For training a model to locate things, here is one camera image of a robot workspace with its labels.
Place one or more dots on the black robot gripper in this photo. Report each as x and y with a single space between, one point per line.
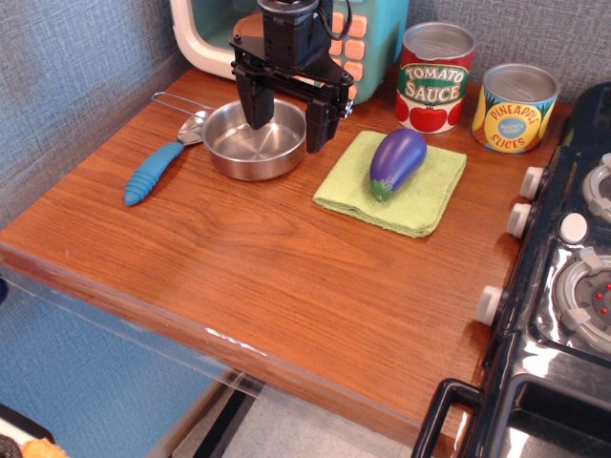
288 52

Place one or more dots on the blue handled metal spoon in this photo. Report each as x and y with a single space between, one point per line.
145 178

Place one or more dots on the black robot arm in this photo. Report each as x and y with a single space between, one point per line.
296 9

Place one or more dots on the yellow green folded cloth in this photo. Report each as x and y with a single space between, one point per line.
418 206

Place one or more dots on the small steel pan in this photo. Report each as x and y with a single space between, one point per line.
240 152

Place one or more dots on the teal toy microwave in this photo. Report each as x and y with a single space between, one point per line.
373 42

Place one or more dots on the purple toy eggplant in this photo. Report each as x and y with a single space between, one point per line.
399 155

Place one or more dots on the tomato sauce can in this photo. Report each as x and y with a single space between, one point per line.
434 72

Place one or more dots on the pineapple slices can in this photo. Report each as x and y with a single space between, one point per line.
514 107

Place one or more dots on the white stove knob upper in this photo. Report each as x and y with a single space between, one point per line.
530 182

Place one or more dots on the white stove knob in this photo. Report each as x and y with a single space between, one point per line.
488 304
530 182
518 219

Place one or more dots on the white stove knob middle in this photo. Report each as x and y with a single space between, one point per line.
518 219

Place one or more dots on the white stove knob lower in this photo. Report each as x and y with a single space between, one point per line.
488 304

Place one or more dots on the black toy stove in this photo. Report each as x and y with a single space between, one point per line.
546 384

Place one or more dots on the orange object at corner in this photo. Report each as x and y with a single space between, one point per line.
23 438

